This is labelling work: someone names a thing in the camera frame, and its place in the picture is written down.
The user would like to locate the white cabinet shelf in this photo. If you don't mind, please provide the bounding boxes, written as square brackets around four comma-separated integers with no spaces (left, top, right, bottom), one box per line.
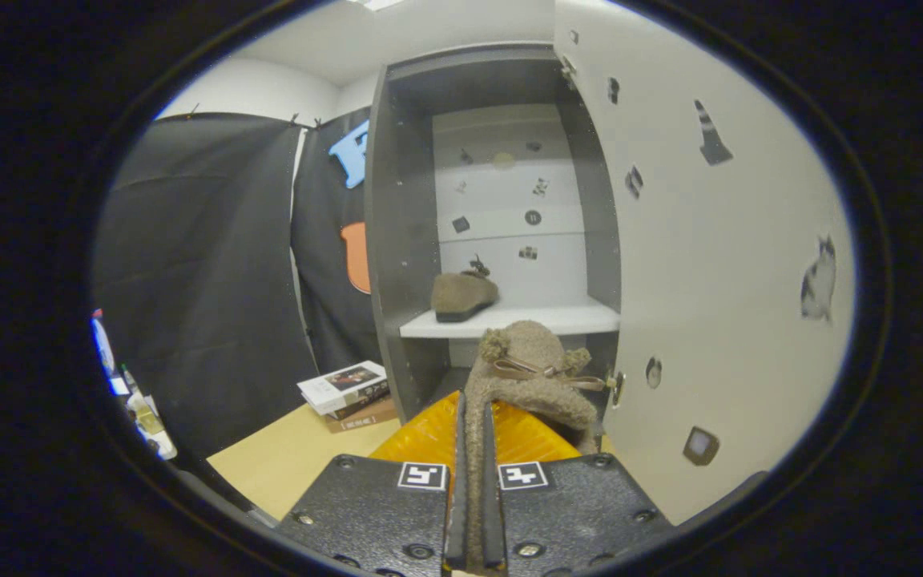
[399,298,621,340]

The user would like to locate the grey shoe cabinet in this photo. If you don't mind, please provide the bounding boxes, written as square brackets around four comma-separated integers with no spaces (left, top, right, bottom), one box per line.
[364,42,623,426]

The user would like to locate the white book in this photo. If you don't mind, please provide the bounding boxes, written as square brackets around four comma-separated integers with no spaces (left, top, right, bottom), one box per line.
[297,361,390,416]

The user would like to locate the brown plush shoe with bow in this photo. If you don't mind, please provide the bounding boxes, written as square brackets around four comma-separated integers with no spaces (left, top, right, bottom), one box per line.
[431,256,501,324]
[461,321,607,574]

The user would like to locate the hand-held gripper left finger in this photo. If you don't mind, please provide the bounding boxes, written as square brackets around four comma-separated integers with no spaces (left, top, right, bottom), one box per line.
[277,390,469,576]

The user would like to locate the white shoe cabinet door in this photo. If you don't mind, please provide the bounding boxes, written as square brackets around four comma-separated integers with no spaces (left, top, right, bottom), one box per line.
[554,0,859,526]

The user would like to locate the colourful blurred items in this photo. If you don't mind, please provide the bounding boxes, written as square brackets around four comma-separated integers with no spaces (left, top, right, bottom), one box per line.
[91,309,179,462]

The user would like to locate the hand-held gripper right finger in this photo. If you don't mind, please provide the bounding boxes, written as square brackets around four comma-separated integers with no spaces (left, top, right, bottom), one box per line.
[482,401,675,576]

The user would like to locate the black backdrop cloth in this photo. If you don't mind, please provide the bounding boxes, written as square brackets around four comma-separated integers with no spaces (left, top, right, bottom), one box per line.
[91,106,386,462]

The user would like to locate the brown book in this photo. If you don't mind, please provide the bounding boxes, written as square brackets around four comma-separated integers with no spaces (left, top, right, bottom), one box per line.
[324,393,400,434]

